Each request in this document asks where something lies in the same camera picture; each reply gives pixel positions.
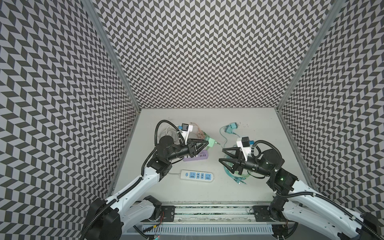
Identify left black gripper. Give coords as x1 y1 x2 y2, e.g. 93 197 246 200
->
166 137 209 162

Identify white blue power strip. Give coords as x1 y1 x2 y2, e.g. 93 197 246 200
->
180 170 214 183

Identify teal multi-head cable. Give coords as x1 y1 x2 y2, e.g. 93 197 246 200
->
219 125 247 185

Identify white coiled power cords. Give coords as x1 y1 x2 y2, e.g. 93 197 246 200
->
157 121 181 142

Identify green charger plug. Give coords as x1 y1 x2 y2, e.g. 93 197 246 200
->
206 137 216 148

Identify pink multi-head cable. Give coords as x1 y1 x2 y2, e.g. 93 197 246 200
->
191 122 207 139

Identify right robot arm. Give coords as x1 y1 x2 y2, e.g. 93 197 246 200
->
219 137 383 240

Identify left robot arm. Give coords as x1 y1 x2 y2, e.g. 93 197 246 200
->
80 120 209 240

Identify purple power strip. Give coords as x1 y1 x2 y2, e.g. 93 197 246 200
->
183 150 209 162

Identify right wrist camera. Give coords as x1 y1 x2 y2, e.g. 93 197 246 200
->
237 137 251 162

